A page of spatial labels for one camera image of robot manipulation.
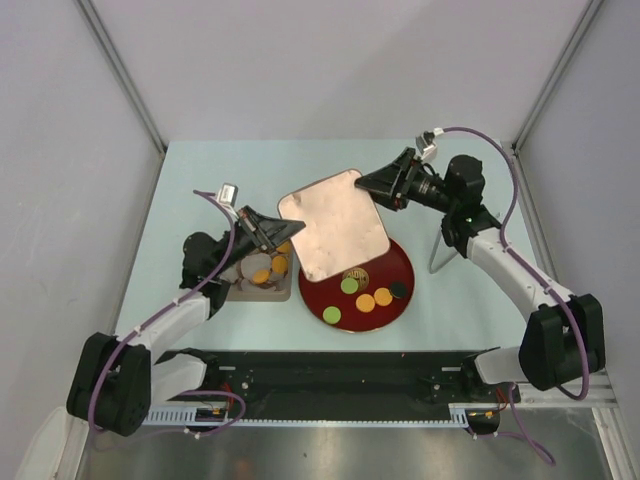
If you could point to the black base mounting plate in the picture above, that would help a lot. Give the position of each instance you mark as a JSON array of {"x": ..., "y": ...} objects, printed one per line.
[{"x": 350, "y": 386}]

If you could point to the black round cookie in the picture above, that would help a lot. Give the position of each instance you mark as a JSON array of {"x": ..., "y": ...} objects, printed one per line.
[{"x": 398, "y": 290}]

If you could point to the tan square tin lid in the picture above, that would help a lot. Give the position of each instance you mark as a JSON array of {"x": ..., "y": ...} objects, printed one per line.
[{"x": 343, "y": 228}]

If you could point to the green round cookie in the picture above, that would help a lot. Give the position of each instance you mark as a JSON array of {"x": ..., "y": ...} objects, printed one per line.
[
  {"x": 349, "y": 285},
  {"x": 331, "y": 315}
]

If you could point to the white cable duct left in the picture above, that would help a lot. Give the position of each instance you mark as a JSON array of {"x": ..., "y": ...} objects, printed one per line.
[{"x": 186, "y": 416}]

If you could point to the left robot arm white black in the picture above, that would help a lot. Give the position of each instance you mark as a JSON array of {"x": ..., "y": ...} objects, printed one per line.
[{"x": 118, "y": 378}]

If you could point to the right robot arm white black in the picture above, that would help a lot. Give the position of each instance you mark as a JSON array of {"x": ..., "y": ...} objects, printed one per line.
[{"x": 564, "y": 334}]

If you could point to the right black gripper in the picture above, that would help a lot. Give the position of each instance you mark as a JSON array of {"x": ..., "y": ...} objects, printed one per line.
[{"x": 393, "y": 184}]

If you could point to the metal tongs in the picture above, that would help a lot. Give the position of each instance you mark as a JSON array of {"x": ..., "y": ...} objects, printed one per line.
[{"x": 440, "y": 255}]

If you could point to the orange round cookie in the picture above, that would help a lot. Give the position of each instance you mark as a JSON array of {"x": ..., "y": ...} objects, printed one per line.
[
  {"x": 365, "y": 303},
  {"x": 261, "y": 276},
  {"x": 285, "y": 248},
  {"x": 280, "y": 264},
  {"x": 383, "y": 297}
]

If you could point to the tan square tin box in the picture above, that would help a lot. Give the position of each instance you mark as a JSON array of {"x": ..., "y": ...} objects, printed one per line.
[{"x": 242, "y": 289}]

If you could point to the round red lacquer tray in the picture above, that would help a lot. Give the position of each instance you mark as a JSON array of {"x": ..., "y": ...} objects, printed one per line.
[{"x": 393, "y": 266}]

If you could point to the white cable duct right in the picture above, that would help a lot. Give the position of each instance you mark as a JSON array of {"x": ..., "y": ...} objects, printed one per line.
[{"x": 474, "y": 415}]

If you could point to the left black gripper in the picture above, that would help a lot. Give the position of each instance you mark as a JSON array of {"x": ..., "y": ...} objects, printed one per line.
[{"x": 269, "y": 231}]

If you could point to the white cable duct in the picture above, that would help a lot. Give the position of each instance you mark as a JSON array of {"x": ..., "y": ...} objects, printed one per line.
[
  {"x": 474, "y": 415},
  {"x": 186, "y": 416}
]

